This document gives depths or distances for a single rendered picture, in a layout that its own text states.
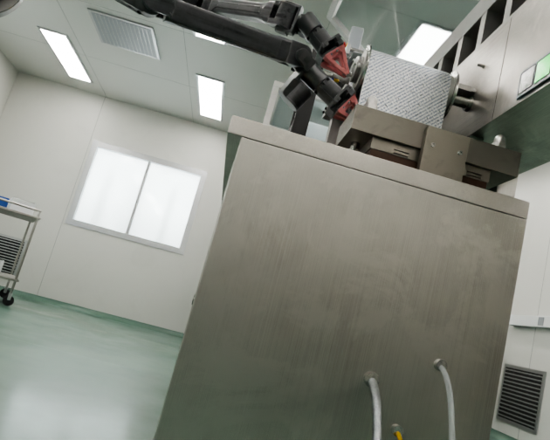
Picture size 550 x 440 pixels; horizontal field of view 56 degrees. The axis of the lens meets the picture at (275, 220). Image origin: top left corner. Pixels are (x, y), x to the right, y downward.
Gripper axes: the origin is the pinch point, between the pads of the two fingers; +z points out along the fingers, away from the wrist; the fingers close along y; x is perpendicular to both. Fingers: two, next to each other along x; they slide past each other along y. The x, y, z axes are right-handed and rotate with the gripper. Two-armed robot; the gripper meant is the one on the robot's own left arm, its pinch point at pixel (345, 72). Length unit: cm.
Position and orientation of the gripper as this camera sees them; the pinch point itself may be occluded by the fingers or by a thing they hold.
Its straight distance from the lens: 151.5
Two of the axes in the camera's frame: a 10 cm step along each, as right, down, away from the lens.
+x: 8.0, -5.5, 2.2
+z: 5.8, 8.1, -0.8
